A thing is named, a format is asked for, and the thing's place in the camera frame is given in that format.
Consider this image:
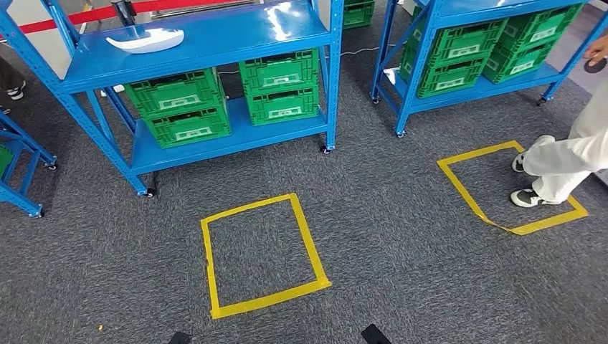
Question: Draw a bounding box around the person's hand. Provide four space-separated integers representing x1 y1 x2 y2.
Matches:
584 34 608 68

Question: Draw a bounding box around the blue metal shelf rack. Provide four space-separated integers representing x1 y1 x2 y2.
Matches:
0 0 344 199
0 111 59 219
369 0 608 139

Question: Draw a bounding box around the white plastic trim part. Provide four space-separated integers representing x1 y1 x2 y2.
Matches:
105 27 185 55

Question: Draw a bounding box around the black round object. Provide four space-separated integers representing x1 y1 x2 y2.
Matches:
584 57 608 75

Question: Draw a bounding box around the green plastic crate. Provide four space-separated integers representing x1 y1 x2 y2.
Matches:
124 67 224 120
238 48 320 98
496 4 584 54
411 6 508 67
0 144 14 178
482 40 557 85
144 105 233 150
246 87 320 128
343 0 376 30
399 46 490 100

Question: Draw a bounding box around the person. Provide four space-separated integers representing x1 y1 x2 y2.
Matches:
510 34 608 209
0 57 27 116

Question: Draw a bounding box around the yellow floor tape square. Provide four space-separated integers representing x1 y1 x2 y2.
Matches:
200 192 333 320
436 140 589 237

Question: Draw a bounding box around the red barrier belt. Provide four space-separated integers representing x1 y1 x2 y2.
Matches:
0 0 239 40

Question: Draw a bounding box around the white floor cable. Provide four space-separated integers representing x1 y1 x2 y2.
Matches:
338 43 396 58

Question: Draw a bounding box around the black stanchion post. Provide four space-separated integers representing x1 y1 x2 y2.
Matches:
110 0 139 27

